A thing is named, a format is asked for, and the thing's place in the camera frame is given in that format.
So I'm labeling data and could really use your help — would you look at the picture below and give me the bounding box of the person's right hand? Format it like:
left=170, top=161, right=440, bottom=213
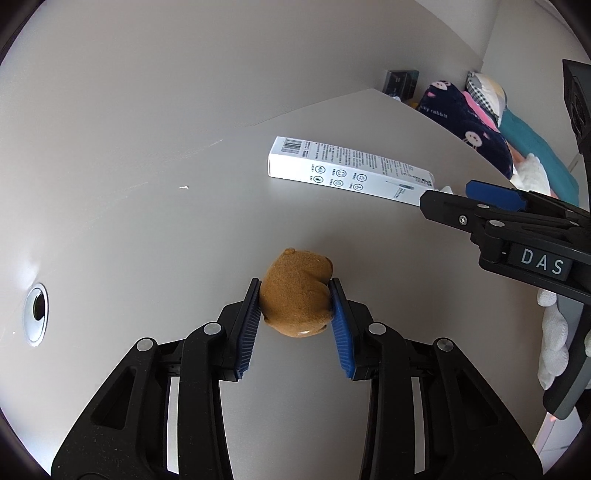
left=536, top=288, right=574, bottom=391

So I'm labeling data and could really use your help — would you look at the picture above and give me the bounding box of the black box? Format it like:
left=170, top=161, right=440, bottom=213
left=383, top=69, right=420, bottom=100

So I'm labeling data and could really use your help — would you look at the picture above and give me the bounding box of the pale fluffy blanket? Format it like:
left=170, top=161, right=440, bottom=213
left=510, top=152, right=552, bottom=195

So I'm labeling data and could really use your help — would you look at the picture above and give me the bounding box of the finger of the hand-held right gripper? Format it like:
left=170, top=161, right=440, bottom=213
left=419, top=189, right=581, bottom=262
left=465, top=180, right=583, bottom=223

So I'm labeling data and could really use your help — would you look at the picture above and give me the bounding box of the white cable grommet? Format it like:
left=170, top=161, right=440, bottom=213
left=23, top=284, right=48, bottom=346

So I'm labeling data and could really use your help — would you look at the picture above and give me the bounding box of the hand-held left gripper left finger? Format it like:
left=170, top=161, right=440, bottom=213
left=50, top=277, right=264, bottom=480

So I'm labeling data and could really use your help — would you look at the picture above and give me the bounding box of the navy printed blanket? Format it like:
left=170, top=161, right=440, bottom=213
left=416, top=80, right=515, bottom=181

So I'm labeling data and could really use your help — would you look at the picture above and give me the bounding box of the patchwork checked pillow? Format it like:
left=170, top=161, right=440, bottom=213
left=465, top=71, right=509, bottom=127

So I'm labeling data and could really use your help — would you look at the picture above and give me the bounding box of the white printed carton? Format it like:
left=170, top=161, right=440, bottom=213
left=268, top=136, right=437, bottom=206

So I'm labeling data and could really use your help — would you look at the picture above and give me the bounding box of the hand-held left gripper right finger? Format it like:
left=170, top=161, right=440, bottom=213
left=328, top=277, right=544, bottom=480

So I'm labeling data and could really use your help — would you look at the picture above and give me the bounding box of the brown plush toy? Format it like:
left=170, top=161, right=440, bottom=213
left=259, top=248, right=334, bottom=339

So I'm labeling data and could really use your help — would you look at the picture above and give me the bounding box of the teal quilt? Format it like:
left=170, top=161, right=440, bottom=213
left=499, top=108, right=580, bottom=206

